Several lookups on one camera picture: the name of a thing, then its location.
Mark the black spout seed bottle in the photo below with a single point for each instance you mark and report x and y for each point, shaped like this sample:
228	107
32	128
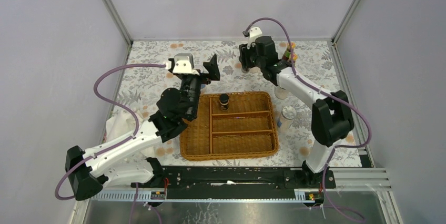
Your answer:
251	70

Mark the silver lid shaker right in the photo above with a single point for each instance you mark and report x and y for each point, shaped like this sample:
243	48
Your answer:
286	118

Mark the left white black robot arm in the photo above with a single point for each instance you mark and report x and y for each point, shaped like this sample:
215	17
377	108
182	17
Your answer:
91	170

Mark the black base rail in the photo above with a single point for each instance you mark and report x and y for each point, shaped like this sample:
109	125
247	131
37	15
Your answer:
236	183

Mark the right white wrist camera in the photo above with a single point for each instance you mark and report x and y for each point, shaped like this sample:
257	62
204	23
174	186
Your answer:
252	34

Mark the wicker divided basket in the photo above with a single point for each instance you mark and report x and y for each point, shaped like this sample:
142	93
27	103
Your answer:
246	129

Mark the black cap white jar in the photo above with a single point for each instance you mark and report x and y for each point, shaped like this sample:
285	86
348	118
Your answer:
281	93

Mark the yellow cap sauce bottle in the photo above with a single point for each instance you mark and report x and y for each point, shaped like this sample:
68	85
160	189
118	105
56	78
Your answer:
293	59
287	53

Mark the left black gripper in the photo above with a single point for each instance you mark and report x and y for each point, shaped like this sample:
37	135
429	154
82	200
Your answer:
211	68

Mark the small dark spice jar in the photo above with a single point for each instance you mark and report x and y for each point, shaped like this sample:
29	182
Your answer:
224	101

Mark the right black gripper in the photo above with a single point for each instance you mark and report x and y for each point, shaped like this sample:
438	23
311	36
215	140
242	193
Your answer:
244	53

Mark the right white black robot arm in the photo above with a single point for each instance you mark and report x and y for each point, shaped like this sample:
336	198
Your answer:
331	117

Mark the floral table mat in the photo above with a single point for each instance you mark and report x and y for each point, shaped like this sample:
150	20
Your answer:
140	88

